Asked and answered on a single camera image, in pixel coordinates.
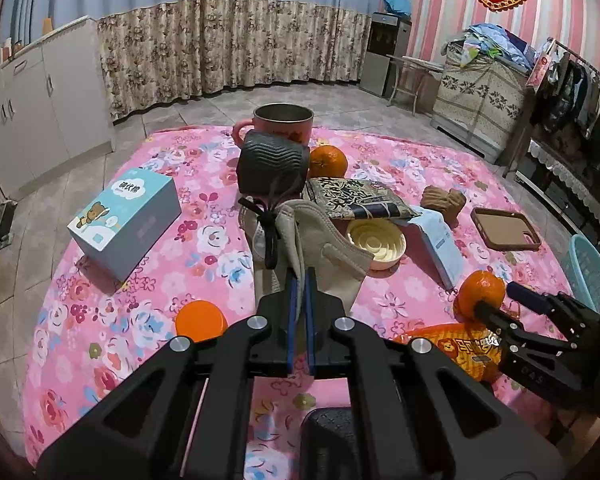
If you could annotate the cloth-covered cabinet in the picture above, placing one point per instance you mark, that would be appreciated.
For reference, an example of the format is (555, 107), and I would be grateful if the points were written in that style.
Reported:
(480, 95)

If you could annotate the blue plastic bag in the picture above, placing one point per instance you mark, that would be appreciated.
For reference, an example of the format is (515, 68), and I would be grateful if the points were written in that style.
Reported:
(397, 2)

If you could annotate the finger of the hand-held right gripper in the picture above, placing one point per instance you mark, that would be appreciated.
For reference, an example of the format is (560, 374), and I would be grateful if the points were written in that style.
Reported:
(530, 297)
(500, 322)

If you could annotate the orange snack packet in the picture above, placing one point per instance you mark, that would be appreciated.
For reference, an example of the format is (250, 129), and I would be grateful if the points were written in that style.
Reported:
(455, 347)

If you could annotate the black ribbed speaker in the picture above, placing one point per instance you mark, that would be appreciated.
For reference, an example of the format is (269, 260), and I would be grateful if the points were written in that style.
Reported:
(272, 165)

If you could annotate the grey water dispenser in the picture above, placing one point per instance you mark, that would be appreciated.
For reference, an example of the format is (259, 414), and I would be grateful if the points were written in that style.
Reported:
(382, 55)

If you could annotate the blue box with bear print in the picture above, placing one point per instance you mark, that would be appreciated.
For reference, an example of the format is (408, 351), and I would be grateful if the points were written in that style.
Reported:
(125, 222)

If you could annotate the pile of folded clothes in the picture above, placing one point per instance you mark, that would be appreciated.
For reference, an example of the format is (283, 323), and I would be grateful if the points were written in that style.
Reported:
(495, 42)

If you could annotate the floral beige curtain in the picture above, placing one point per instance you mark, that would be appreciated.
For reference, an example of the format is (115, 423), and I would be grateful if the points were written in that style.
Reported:
(230, 45)

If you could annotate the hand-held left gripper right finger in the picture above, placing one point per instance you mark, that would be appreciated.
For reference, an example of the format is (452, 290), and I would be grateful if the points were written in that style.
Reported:
(310, 310)

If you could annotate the small wooden stool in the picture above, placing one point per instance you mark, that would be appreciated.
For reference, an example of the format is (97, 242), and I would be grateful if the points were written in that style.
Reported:
(412, 77)

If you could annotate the white cabinet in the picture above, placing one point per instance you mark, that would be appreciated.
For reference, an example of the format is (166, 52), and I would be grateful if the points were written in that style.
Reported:
(35, 110)

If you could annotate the white blue paper packet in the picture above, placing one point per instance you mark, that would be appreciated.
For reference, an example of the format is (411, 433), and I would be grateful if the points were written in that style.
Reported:
(440, 247)

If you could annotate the black gold patterned box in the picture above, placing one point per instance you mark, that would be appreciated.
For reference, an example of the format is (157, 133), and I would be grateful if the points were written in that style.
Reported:
(355, 197)

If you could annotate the pink floral blanket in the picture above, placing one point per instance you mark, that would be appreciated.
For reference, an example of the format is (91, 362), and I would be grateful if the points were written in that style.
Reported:
(105, 335)

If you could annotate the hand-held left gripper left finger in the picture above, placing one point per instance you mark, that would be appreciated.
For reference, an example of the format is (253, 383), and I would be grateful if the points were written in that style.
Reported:
(292, 310)

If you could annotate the orange plastic ball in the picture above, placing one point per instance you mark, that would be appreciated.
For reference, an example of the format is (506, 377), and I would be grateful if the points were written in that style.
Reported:
(200, 320)

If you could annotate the pink metal mug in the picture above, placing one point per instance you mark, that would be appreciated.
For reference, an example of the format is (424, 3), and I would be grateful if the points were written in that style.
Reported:
(285, 122)

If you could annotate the tangerine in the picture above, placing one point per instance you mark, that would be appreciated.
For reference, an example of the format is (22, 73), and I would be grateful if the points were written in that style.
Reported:
(328, 161)
(480, 287)

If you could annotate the cream plastic lid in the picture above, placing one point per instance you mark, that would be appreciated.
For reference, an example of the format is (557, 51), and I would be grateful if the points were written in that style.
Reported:
(377, 242)

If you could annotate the brown tray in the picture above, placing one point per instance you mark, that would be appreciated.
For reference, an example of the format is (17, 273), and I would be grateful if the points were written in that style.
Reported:
(505, 227)

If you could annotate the blue plastic basket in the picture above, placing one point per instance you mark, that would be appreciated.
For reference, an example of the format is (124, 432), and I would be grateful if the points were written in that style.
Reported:
(587, 270)

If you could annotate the beige face mask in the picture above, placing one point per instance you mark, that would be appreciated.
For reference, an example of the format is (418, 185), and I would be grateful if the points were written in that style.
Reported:
(310, 240)

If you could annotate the clothes rack with dark clothes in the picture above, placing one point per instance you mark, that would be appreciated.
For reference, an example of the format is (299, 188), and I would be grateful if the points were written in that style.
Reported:
(580, 95)

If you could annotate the low bench with lace cover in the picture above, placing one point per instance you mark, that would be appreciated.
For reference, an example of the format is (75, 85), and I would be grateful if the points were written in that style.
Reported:
(565, 180)

